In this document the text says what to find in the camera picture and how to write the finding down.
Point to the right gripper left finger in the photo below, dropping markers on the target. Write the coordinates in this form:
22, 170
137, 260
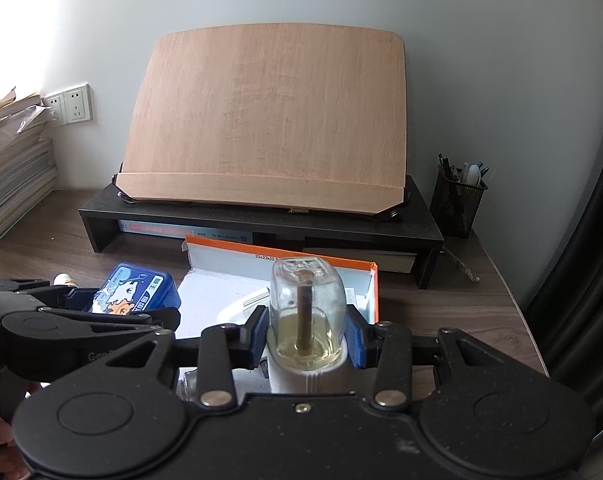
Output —
121, 414

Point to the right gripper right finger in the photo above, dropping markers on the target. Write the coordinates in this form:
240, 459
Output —
451, 404

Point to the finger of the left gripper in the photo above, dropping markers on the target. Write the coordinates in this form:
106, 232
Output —
67, 297
48, 324

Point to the white pill bottle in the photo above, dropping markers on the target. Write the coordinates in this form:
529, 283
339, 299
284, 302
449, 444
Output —
64, 279

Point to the blue tin box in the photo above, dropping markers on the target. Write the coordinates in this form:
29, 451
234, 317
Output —
131, 289

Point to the white diffuser with bottle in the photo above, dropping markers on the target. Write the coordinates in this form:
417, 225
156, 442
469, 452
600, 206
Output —
306, 346

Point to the clear glass refill bottle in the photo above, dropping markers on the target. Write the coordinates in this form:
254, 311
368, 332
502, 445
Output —
188, 385

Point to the white plug-in diffuser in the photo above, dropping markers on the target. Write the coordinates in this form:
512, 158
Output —
242, 309

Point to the book under riser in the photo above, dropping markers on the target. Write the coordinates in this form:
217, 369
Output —
180, 231

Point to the pen on table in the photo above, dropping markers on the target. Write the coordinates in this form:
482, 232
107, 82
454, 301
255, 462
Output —
462, 266

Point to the stack of books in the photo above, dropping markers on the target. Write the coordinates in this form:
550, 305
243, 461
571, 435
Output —
27, 167

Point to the orange white box lid tray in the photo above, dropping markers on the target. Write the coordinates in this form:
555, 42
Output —
222, 272

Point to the black monitor riser shelf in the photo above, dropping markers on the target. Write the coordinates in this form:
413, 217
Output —
407, 228

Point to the black mesh pen holder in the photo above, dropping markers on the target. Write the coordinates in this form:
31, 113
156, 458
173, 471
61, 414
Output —
457, 196

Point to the wooden book stand board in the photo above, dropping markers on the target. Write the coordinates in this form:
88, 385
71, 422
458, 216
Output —
304, 116

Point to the white wall socket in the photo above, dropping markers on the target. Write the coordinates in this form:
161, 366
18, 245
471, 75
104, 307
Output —
77, 103

